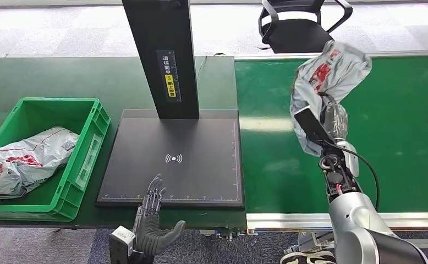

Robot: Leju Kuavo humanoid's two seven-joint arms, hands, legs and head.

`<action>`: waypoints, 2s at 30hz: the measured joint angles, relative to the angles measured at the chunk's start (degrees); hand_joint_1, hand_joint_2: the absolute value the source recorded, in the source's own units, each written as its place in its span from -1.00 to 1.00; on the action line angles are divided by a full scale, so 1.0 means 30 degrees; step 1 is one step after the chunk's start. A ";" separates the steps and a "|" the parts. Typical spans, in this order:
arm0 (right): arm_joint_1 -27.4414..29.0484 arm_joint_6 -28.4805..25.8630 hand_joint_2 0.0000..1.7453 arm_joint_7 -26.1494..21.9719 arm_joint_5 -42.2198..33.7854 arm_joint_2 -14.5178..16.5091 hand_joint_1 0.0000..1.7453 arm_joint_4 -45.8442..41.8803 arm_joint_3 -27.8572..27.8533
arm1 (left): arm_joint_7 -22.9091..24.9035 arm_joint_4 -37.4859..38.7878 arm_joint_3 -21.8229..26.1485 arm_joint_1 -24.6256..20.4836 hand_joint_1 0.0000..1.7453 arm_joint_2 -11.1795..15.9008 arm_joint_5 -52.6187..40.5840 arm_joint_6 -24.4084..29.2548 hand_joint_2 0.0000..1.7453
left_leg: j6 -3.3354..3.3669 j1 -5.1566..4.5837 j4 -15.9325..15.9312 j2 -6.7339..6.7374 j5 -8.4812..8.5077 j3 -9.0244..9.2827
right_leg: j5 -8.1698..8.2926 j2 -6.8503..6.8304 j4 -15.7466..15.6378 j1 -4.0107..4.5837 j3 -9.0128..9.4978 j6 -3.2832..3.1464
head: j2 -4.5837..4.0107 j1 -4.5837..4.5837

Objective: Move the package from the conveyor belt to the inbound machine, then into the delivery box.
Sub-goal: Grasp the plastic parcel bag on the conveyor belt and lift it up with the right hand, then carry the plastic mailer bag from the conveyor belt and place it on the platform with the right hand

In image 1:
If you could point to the grey courier bag with QR label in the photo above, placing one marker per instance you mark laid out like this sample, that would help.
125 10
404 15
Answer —
28 171

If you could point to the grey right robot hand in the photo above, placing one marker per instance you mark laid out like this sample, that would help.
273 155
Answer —
312 125

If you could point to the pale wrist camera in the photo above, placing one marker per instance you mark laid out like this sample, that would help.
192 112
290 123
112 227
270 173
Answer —
121 240
349 156

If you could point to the green plastic crate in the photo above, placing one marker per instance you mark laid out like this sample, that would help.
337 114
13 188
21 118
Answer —
62 204

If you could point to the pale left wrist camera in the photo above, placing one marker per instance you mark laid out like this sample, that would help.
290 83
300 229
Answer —
121 240

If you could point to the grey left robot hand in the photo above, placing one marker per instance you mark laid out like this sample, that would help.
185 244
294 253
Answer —
152 237

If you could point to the yellow warning sticker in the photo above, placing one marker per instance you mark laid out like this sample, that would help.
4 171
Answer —
170 85

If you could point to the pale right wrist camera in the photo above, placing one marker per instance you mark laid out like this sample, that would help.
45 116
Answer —
349 156

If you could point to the silver metal bracket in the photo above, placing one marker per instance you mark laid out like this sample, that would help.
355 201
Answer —
230 235

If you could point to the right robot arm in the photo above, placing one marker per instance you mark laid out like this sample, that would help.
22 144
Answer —
356 222

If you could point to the grey courier bag red print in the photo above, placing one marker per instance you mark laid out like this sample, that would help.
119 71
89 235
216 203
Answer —
341 69

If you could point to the black office chair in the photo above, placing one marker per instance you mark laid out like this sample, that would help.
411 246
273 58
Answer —
298 36

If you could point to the dark green table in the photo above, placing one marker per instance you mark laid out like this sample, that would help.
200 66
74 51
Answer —
72 78

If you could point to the green conveyor belt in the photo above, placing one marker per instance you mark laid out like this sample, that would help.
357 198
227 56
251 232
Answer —
400 127

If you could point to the black inbound scanner machine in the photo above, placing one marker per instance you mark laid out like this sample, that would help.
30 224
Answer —
192 175

